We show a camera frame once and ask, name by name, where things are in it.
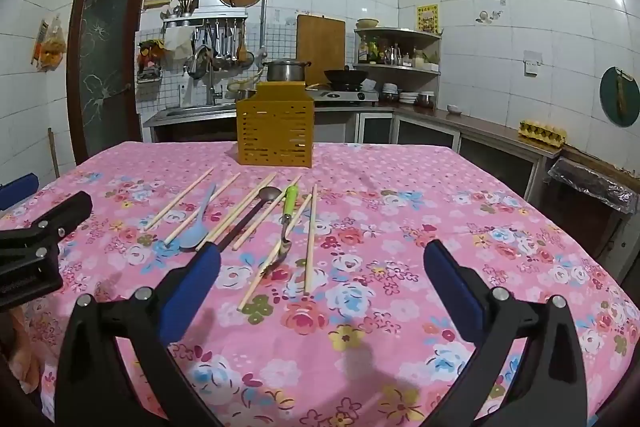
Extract wooden chopstick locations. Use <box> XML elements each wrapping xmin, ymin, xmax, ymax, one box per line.
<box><xmin>196</xmin><ymin>172</ymin><xmax>276</xmax><ymax>251</ymax></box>
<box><xmin>164</xmin><ymin>173</ymin><xmax>240</xmax><ymax>246</ymax></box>
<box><xmin>304</xmin><ymin>183</ymin><xmax>318</xmax><ymax>295</ymax></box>
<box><xmin>238</xmin><ymin>194</ymin><xmax>311</xmax><ymax>311</ymax></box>
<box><xmin>143</xmin><ymin>167</ymin><xmax>214</xmax><ymax>232</ymax></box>
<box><xmin>232</xmin><ymin>174</ymin><xmax>302</xmax><ymax>251</ymax></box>

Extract blue plastic spoon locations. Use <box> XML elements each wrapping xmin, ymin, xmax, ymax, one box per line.
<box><xmin>178</xmin><ymin>183</ymin><xmax>217</xmax><ymax>251</ymax></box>

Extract dark metal ladle spoon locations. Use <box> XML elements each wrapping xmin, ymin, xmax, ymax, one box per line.
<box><xmin>217</xmin><ymin>186</ymin><xmax>282</xmax><ymax>253</ymax></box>

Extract steel kitchen sink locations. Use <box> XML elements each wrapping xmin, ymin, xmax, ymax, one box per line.
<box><xmin>163</xmin><ymin>103</ymin><xmax>236</xmax><ymax>118</ymax></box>

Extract chrome kitchen faucet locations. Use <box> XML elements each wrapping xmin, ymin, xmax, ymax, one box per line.
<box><xmin>186</xmin><ymin>46</ymin><xmax>216</xmax><ymax>105</ymax></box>

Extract hanging yellow bag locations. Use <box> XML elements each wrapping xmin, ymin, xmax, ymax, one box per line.
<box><xmin>30</xmin><ymin>14</ymin><xmax>67</xmax><ymax>72</ymax></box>

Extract dark wooden glass door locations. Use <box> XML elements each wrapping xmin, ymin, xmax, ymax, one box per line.
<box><xmin>66</xmin><ymin>0</ymin><xmax>142</xmax><ymax>165</ymax></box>

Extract foil covered tray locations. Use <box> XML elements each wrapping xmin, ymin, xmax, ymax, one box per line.
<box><xmin>548</xmin><ymin>157</ymin><xmax>639</xmax><ymax>215</ymax></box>

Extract pink floral tablecloth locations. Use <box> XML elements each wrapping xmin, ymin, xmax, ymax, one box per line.
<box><xmin>0</xmin><ymin>140</ymin><xmax>640</xmax><ymax>427</ymax></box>

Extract yellow perforated utensil holder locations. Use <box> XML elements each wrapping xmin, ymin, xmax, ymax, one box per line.
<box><xmin>236</xmin><ymin>81</ymin><xmax>314</xmax><ymax>168</ymax></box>

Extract yellow egg tray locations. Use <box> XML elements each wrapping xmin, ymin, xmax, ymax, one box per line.
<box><xmin>518</xmin><ymin>119</ymin><xmax>566</xmax><ymax>147</ymax></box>

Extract steel cooking pot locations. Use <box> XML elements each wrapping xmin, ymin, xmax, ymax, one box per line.
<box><xmin>265</xmin><ymin>58</ymin><xmax>311</xmax><ymax>82</ymax></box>

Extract steel gas stove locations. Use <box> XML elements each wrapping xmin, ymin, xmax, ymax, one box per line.
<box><xmin>306</xmin><ymin>89</ymin><xmax>378</xmax><ymax>105</ymax></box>

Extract stacked white bowls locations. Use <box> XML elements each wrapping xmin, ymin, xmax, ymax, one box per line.
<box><xmin>380</xmin><ymin>83</ymin><xmax>436</xmax><ymax>108</ymax></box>

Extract rectangular wooden cutting board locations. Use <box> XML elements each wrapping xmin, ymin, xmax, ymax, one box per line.
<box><xmin>296</xmin><ymin>14</ymin><xmax>346</xmax><ymax>86</ymax></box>

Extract black wok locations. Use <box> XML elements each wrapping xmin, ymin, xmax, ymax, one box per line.
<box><xmin>324</xmin><ymin>67</ymin><xmax>367</xmax><ymax>92</ymax></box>

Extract corner shelf with bottles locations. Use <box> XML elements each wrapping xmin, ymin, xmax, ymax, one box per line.
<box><xmin>354</xmin><ymin>18</ymin><xmax>442</xmax><ymax>76</ymax></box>

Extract wall utensil rack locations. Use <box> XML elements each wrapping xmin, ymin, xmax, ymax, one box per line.
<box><xmin>160</xmin><ymin>6</ymin><xmax>255</xmax><ymax>79</ymax></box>

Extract green round wall board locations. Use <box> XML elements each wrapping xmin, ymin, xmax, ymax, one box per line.
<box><xmin>599</xmin><ymin>66</ymin><xmax>640</xmax><ymax>128</ymax></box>

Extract white wall switch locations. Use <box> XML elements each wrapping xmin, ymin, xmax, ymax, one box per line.
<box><xmin>523</xmin><ymin>50</ymin><xmax>544</xmax><ymax>77</ymax></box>

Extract yellow wall poster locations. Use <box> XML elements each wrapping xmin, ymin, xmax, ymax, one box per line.
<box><xmin>416</xmin><ymin>3</ymin><xmax>439</xmax><ymax>34</ymax></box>

